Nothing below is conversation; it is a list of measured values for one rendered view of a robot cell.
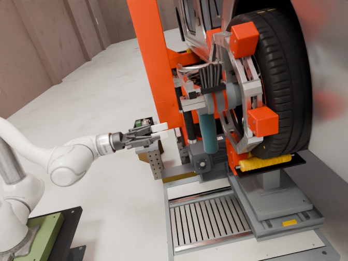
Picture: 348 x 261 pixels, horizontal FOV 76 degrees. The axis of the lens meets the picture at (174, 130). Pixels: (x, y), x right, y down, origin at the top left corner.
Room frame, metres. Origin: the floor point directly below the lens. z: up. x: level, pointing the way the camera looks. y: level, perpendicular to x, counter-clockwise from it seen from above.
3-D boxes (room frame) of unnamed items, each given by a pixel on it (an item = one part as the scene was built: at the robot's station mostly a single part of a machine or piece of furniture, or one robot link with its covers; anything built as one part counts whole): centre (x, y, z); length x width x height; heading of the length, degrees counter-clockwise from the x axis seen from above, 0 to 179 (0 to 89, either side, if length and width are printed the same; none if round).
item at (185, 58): (3.42, -0.37, 0.69); 0.52 x 0.17 x 0.35; 89
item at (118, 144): (0.82, 0.21, 0.83); 0.09 x 0.08 x 0.07; 89
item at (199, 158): (1.29, -0.27, 0.26); 0.42 x 0.18 x 0.35; 89
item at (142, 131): (0.85, 0.14, 0.83); 0.11 x 0.01 x 0.04; 110
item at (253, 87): (0.98, -0.31, 0.85); 0.54 x 0.07 x 0.54; 179
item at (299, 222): (0.98, -0.48, 0.13); 0.50 x 0.36 x 0.10; 179
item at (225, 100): (0.99, -0.23, 0.85); 0.21 x 0.14 x 0.14; 89
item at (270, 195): (0.98, -0.48, 0.32); 0.40 x 0.30 x 0.28; 179
